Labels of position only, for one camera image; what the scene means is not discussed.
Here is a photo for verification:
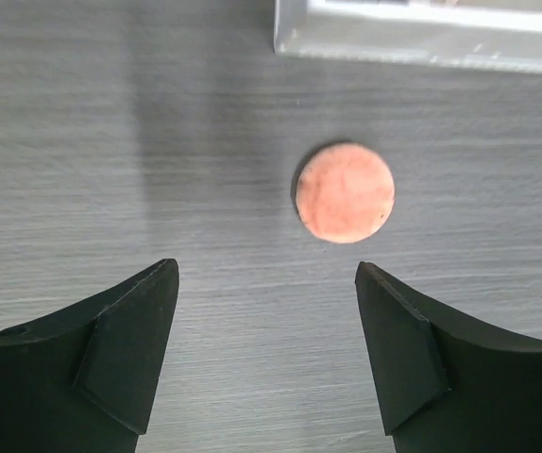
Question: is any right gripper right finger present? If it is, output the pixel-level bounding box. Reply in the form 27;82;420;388
355;262;542;452

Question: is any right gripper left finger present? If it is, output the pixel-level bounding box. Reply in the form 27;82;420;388
0;259;178;452

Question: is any pink powder puff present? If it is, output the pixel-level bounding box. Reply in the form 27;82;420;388
295;142;396;243

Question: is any white file organizer rack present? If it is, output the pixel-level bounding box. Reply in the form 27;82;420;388
274;0;542;74

